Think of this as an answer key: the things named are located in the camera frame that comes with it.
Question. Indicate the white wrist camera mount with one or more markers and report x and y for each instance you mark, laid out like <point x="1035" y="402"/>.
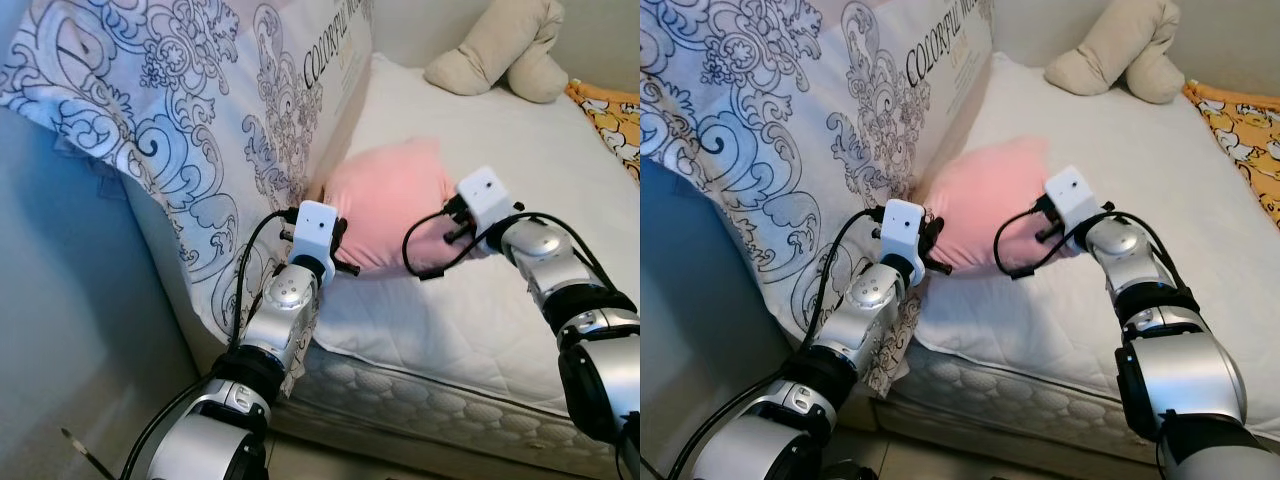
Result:
<point x="1073" y="195"/>
<point x="903" y="225"/>
<point x="487" y="195"/>
<point x="315" y="225"/>

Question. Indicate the white floral print pillow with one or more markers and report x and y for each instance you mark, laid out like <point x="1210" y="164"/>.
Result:
<point x="150" y="100"/>
<point x="780" y="100"/>

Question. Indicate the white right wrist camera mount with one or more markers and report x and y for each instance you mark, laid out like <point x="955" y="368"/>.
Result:
<point x="1073" y="195"/>
<point x="487" y="195"/>

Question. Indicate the pink pillow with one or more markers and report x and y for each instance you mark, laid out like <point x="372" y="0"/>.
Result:
<point x="385" y="195"/>
<point x="985" y="190"/>

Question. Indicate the white quilted mattress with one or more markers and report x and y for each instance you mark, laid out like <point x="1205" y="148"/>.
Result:
<point x="450" y="320"/>
<point x="1050" y="330"/>

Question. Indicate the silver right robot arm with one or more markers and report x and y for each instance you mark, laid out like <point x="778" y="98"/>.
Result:
<point x="1190" y="370"/>
<point x="600" y="370"/>

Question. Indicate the beige plush toy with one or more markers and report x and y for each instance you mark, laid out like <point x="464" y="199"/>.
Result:
<point x="500" y="55"/>
<point x="1110" y="60"/>

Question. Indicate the yellow cartoon egg blanket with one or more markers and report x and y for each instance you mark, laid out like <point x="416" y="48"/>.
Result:
<point x="615" y="125"/>
<point x="1245" y="130"/>

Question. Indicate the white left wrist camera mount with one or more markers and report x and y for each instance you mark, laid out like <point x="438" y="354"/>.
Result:
<point x="315" y="225"/>
<point x="903" y="225"/>

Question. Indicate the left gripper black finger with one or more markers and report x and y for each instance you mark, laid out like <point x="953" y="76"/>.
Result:
<point x="938" y="265"/>
<point x="348" y="267"/>

